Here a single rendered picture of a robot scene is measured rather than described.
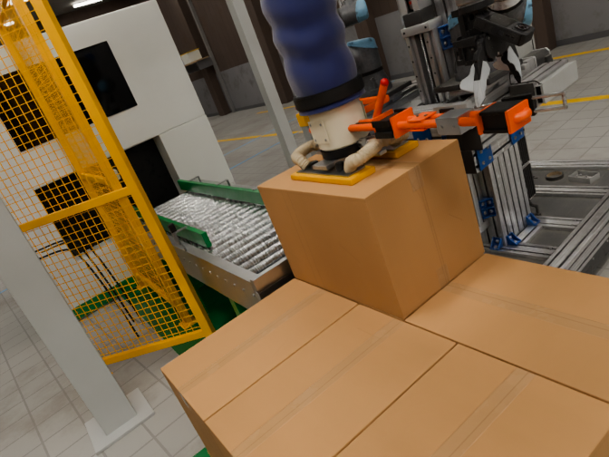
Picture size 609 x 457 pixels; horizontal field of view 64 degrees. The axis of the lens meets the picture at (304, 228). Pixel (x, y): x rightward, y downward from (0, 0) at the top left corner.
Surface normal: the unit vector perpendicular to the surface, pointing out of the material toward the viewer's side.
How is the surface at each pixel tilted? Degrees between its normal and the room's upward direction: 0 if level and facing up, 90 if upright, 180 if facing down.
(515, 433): 0
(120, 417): 90
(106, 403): 90
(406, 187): 90
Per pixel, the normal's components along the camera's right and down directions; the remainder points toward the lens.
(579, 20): -0.71, 0.49
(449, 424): -0.34, -0.87
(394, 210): 0.56, 0.12
